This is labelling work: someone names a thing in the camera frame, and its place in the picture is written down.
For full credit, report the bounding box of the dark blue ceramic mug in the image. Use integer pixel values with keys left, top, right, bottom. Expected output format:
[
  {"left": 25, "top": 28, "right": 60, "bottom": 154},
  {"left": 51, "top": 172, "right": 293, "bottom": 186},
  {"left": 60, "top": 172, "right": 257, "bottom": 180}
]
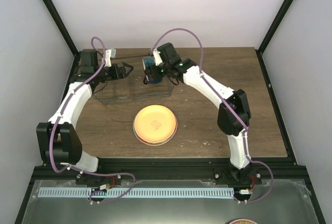
[{"left": 142, "top": 57, "right": 163, "bottom": 85}]

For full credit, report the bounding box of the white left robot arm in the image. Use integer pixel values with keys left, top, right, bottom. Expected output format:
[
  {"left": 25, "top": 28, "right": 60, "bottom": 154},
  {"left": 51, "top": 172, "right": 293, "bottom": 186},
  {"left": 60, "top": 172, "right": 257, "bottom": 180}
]
[{"left": 36, "top": 62, "right": 133, "bottom": 185}]

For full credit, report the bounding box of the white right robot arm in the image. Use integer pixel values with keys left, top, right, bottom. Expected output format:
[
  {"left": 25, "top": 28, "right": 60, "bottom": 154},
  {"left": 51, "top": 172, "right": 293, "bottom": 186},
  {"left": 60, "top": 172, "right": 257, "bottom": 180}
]
[{"left": 142, "top": 58, "right": 251, "bottom": 184}]

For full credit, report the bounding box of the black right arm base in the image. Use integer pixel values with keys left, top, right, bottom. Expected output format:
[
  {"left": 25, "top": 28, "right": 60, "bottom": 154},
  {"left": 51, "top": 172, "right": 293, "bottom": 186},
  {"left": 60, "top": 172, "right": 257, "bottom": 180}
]
[{"left": 214, "top": 164, "right": 262, "bottom": 185}]

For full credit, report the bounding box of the orange plate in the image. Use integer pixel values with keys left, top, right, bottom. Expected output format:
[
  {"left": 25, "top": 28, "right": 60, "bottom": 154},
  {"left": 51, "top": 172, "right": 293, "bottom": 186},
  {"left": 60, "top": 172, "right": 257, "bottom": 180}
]
[{"left": 133, "top": 105, "right": 177, "bottom": 145}]

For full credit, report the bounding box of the pink plate underneath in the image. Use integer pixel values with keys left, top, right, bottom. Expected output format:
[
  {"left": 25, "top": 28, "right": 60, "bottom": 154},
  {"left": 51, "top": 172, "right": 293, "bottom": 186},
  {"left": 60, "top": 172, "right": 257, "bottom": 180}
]
[{"left": 133, "top": 117, "right": 178, "bottom": 146}]

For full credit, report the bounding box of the clear acrylic sheet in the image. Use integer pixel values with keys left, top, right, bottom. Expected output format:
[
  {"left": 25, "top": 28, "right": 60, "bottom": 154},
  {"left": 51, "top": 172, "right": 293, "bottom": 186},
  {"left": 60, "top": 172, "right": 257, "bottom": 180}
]
[{"left": 21, "top": 180, "right": 319, "bottom": 223}]

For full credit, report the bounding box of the pink round object at bottom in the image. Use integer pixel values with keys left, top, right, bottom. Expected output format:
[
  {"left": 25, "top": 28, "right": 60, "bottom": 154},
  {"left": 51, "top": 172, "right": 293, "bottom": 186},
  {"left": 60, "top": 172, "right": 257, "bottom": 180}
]
[{"left": 227, "top": 218, "right": 257, "bottom": 224}]

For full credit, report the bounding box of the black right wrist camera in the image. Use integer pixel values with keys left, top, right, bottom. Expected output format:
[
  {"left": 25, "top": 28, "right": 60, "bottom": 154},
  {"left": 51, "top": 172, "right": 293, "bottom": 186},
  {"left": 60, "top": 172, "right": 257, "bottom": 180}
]
[{"left": 157, "top": 43, "right": 178, "bottom": 62}]

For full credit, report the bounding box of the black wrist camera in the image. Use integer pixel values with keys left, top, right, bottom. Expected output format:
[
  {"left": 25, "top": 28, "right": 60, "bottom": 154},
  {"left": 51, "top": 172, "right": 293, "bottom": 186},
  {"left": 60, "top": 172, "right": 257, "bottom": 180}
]
[
  {"left": 157, "top": 43, "right": 178, "bottom": 62},
  {"left": 80, "top": 50, "right": 99, "bottom": 74}
]

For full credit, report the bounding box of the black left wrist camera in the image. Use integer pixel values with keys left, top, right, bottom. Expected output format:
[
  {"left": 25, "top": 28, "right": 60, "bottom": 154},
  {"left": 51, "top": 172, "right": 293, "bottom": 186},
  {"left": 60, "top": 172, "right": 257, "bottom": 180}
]
[{"left": 80, "top": 50, "right": 99, "bottom": 74}]

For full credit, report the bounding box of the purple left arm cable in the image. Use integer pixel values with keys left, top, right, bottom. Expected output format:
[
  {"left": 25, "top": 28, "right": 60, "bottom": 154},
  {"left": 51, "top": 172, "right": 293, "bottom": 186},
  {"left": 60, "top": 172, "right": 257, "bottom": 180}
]
[{"left": 49, "top": 36, "right": 136, "bottom": 205}]

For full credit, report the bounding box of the black aluminium frame post left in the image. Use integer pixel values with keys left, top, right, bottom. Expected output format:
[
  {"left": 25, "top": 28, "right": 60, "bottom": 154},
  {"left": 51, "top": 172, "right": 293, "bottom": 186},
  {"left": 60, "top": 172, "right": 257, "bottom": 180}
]
[{"left": 27, "top": 0, "right": 79, "bottom": 56}]

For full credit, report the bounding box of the black aluminium frame post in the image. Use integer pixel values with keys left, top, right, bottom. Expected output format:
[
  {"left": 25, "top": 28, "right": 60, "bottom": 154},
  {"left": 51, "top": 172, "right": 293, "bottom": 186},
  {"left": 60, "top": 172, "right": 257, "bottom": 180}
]
[
  {"left": 27, "top": 0, "right": 79, "bottom": 56},
  {"left": 259, "top": 0, "right": 309, "bottom": 53}
]

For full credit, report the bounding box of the light blue slotted cable duct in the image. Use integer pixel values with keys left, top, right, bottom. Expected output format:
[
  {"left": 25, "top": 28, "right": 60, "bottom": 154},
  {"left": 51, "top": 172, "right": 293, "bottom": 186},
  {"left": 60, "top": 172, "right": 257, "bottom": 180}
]
[{"left": 37, "top": 187, "right": 234, "bottom": 199}]

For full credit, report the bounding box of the black front frame rail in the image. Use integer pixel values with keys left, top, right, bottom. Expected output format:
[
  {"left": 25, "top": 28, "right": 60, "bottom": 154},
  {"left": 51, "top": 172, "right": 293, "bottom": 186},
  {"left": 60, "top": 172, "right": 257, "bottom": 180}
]
[{"left": 32, "top": 158, "right": 310, "bottom": 186}]

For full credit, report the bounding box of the black aluminium frame post right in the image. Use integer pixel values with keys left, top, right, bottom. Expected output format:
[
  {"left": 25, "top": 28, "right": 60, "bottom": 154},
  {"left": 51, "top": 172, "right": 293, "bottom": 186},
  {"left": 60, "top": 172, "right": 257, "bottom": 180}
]
[{"left": 259, "top": 0, "right": 309, "bottom": 53}]

